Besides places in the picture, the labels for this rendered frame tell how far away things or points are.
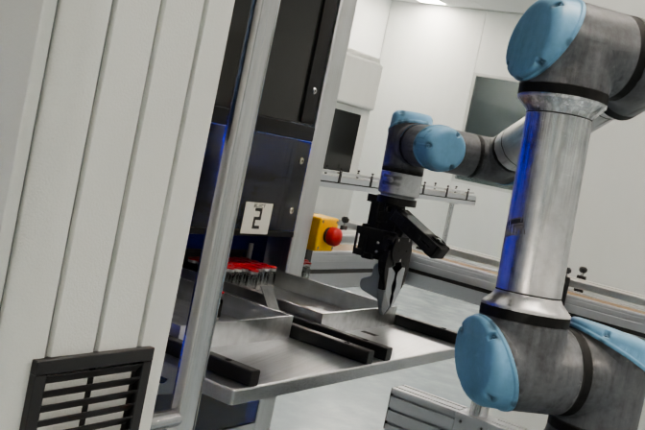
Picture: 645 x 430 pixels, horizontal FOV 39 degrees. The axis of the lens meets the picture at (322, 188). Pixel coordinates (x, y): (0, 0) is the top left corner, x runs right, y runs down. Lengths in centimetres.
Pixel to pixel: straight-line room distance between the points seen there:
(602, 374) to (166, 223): 71
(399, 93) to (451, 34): 90
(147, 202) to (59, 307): 10
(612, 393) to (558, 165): 30
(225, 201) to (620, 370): 66
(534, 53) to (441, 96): 937
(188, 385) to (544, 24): 66
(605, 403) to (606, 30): 48
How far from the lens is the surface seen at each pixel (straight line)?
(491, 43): 1043
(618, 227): 300
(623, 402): 129
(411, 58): 1083
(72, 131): 64
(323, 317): 151
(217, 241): 79
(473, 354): 121
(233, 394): 112
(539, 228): 120
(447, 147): 152
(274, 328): 140
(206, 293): 80
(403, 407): 264
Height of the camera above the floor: 119
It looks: 3 degrees down
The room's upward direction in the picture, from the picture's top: 12 degrees clockwise
